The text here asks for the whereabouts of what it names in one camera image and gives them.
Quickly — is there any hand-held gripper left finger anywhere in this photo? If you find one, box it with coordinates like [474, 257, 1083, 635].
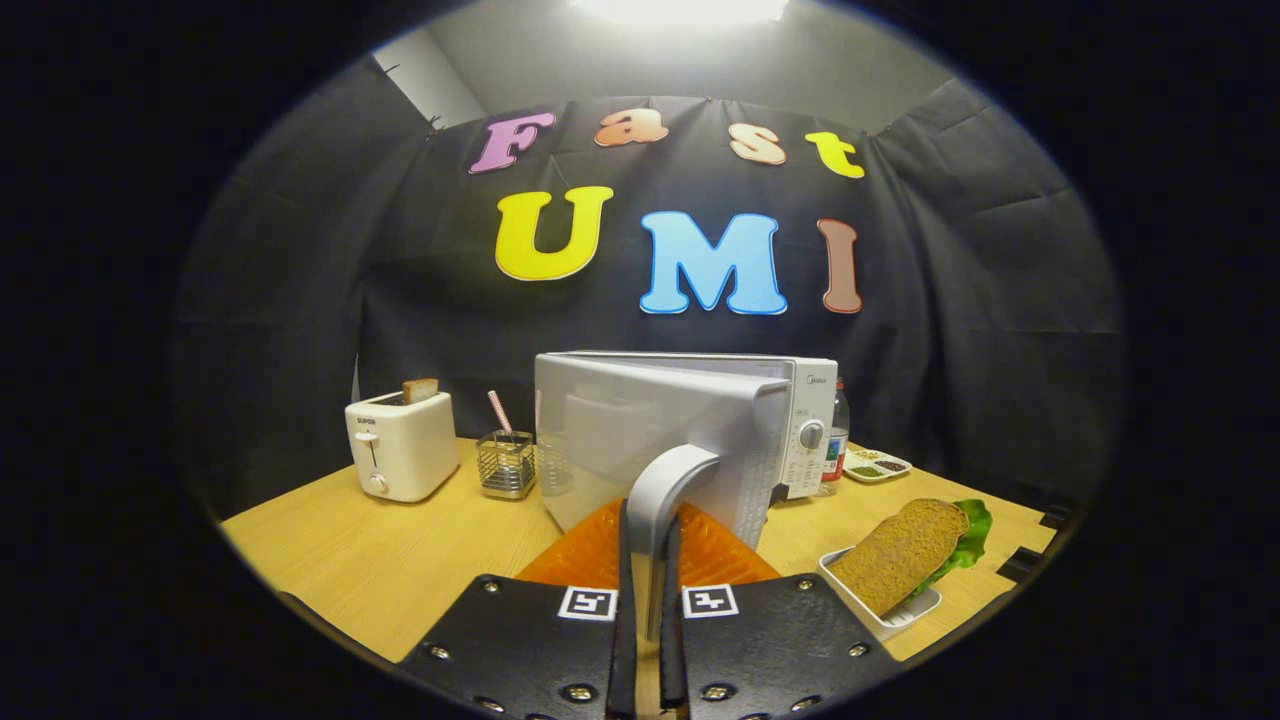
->
[398, 498, 638, 720]

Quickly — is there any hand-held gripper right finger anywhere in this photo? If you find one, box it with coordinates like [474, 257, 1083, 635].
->
[660, 502, 901, 720]

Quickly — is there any white microwave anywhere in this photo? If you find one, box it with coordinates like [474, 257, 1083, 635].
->
[533, 350, 839, 641]

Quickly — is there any brown bread lettuce sandwich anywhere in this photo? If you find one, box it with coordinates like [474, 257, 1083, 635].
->
[828, 498, 994, 618]

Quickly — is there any white rectangular tray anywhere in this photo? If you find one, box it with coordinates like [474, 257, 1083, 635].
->
[818, 548, 943, 642]

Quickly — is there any clear plastic water bottle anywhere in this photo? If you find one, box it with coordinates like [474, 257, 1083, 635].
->
[820, 377, 851, 498]

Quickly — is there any white divided bean dish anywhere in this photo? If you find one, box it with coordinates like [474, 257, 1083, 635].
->
[842, 447, 913, 484]

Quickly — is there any white toaster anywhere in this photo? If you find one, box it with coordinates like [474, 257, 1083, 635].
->
[345, 390, 460, 503]

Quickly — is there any wire mesh utensil holder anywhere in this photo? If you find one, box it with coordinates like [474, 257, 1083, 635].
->
[476, 430, 537, 500]

